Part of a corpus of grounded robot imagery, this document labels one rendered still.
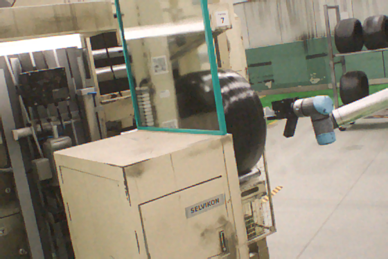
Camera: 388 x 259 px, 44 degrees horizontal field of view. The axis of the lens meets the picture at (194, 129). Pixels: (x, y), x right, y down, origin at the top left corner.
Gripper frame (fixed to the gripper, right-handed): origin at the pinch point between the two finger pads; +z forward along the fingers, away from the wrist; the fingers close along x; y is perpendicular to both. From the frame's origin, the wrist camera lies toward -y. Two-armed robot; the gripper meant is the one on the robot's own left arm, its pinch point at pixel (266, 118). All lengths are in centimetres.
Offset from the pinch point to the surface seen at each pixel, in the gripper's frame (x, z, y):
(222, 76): 4.2, 19.2, 23.1
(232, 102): 9.0, 9.9, 10.5
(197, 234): 72, -36, -25
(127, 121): 25, 84, 12
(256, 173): -6.9, 23.2, -27.1
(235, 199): 55, -36, -19
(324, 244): -112, 88, -110
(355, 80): -463, 292, -8
